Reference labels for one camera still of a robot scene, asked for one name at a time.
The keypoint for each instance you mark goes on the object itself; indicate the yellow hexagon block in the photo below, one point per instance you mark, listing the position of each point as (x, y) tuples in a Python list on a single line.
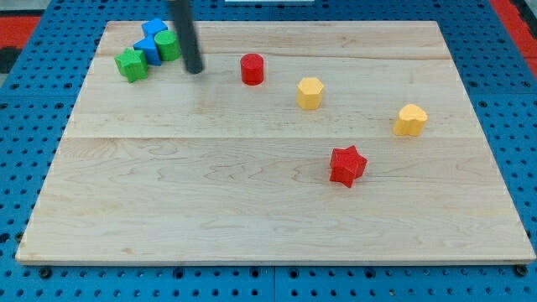
[(309, 94)]

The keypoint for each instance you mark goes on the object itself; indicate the light wooden board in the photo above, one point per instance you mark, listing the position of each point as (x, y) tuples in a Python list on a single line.
[(192, 170)]

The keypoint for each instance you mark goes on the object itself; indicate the red star block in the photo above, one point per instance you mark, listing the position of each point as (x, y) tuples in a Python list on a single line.
[(347, 165)]

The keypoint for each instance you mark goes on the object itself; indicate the red cylinder block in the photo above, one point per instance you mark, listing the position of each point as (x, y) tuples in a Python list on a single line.
[(252, 69)]

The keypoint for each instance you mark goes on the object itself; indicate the yellow heart block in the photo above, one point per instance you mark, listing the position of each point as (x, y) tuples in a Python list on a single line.
[(410, 121)]

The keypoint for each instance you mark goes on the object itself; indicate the green cylinder block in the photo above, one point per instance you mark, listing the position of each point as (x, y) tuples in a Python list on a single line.
[(167, 45)]

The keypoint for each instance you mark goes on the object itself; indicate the blue triangle block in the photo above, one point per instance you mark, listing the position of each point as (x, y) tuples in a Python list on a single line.
[(149, 48)]

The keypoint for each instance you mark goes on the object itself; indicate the green star block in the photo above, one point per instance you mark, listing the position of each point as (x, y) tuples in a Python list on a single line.
[(132, 64)]

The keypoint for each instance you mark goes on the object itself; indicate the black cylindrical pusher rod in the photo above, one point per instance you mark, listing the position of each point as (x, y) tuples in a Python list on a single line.
[(183, 21)]

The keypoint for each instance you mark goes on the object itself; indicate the blue cube block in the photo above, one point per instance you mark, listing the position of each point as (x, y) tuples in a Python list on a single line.
[(153, 27)]

